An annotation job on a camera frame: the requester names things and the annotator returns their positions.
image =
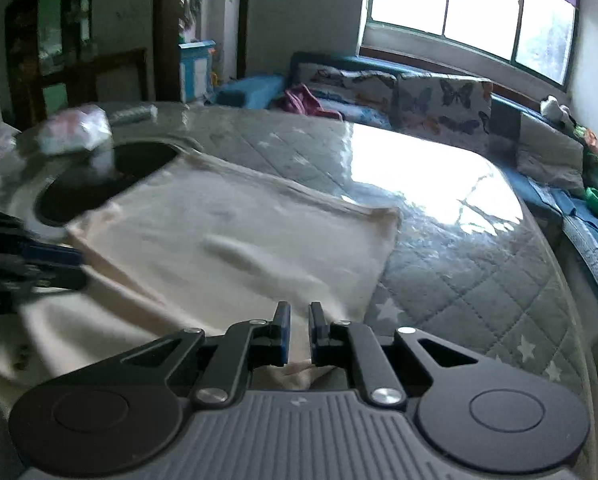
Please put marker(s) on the white plastic bag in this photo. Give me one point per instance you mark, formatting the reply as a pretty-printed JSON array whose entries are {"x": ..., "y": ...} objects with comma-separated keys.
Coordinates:
[{"x": 74, "y": 130}]

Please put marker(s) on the dark door frame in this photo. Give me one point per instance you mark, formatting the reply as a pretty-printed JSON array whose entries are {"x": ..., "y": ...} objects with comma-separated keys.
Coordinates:
[{"x": 169, "y": 35}]

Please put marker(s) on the blue corner sofa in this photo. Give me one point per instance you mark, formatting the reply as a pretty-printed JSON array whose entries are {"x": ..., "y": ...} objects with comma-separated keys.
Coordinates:
[{"x": 249, "y": 90}]

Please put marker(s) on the light blue cabinet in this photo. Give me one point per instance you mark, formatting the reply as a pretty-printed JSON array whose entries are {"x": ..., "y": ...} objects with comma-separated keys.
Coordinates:
[{"x": 194, "y": 75}]

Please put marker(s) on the grey quilted star table cover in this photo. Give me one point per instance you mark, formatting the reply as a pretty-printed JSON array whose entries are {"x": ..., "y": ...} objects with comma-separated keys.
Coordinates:
[{"x": 454, "y": 280}]

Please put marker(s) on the cream knit garment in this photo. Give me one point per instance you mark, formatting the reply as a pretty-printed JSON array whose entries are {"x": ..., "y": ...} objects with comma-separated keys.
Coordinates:
[{"x": 229, "y": 240}]

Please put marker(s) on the large butterfly print pillow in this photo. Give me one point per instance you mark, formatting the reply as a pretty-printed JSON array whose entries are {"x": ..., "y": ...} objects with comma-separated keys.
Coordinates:
[{"x": 444, "y": 100}]

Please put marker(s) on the hanging clothes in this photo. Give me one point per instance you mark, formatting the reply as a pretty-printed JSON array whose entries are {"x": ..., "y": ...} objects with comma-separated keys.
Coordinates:
[{"x": 191, "y": 15}]

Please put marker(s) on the colourful toy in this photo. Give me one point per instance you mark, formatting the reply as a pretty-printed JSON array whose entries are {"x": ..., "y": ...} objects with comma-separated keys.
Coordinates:
[{"x": 589, "y": 140}]

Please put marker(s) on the grey pillow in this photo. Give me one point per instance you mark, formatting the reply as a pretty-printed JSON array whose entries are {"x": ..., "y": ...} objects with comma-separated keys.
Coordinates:
[{"x": 549, "y": 155}]

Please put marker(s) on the panda plush toy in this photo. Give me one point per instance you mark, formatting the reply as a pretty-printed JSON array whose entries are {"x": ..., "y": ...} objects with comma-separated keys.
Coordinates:
[{"x": 554, "y": 107}]

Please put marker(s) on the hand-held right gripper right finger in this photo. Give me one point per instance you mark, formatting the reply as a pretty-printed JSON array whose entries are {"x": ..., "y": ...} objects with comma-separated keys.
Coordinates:
[{"x": 318, "y": 332}]

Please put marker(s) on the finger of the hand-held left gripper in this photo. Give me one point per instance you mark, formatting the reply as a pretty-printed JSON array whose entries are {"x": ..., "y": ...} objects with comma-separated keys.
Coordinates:
[
  {"x": 59, "y": 280},
  {"x": 54, "y": 254}
]

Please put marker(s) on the grey remote control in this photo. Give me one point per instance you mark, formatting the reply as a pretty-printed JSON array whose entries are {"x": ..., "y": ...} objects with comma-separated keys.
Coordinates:
[{"x": 131, "y": 115}]

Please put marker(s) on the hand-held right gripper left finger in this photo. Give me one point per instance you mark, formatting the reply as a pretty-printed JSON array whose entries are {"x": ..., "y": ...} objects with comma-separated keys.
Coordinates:
[{"x": 282, "y": 332}]

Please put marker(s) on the blue sofa blanket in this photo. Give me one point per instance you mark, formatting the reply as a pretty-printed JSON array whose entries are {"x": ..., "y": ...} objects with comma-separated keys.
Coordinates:
[{"x": 589, "y": 250}]

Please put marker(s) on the dark wooden chair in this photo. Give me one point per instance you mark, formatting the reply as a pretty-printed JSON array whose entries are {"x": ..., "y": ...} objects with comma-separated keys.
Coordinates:
[{"x": 119, "y": 60}]

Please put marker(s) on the dark wooden cabinet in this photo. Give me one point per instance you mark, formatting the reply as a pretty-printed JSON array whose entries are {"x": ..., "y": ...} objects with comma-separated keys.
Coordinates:
[{"x": 24, "y": 60}]

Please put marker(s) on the black round hot plate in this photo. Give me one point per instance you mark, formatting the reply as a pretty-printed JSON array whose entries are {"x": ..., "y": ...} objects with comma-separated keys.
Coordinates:
[{"x": 129, "y": 160}]

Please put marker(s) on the pink cloth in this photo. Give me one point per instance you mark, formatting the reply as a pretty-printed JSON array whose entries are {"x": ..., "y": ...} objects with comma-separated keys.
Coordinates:
[{"x": 304, "y": 102}]

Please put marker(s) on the small butterfly print pillow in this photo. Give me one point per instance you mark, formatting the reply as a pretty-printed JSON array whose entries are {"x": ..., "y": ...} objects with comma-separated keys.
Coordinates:
[{"x": 344, "y": 82}]

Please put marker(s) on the flat butterfly print cushion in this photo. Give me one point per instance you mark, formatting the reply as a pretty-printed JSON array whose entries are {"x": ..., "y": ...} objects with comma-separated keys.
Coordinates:
[{"x": 359, "y": 115}]

